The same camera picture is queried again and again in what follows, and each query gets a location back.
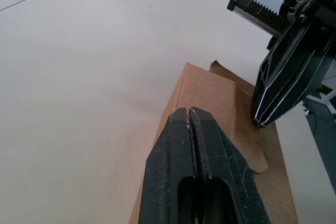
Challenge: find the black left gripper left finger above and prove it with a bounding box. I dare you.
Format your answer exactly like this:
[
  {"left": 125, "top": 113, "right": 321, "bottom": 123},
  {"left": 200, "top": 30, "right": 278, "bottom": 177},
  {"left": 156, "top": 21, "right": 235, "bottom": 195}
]
[{"left": 138, "top": 107, "right": 198, "bottom": 224}]

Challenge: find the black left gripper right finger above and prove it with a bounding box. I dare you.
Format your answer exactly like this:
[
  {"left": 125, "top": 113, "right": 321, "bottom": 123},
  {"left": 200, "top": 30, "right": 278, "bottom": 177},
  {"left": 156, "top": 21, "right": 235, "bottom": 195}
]
[{"left": 188, "top": 106, "right": 271, "bottom": 224}]

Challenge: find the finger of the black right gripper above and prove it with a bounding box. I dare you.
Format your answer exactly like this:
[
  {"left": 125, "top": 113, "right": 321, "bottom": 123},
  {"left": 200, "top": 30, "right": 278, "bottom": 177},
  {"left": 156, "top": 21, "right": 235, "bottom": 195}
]
[
  {"left": 264, "top": 37, "right": 336, "bottom": 128},
  {"left": 250, "top": 19, "right": 331, "bottom": 127}
]

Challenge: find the small brown cardboard box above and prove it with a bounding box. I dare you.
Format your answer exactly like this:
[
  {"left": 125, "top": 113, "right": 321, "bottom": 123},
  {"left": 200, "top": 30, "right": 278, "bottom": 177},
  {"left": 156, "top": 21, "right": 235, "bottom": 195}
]
[{"left": 128, "top": 60, "right": 299, "bottom": 224}]

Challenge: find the white metal frame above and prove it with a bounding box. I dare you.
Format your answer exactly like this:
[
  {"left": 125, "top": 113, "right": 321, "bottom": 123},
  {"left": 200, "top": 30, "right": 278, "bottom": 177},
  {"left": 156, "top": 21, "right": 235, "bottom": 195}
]
[{"left": 306, "top": 78, "right": 336, "bottom": 116}]

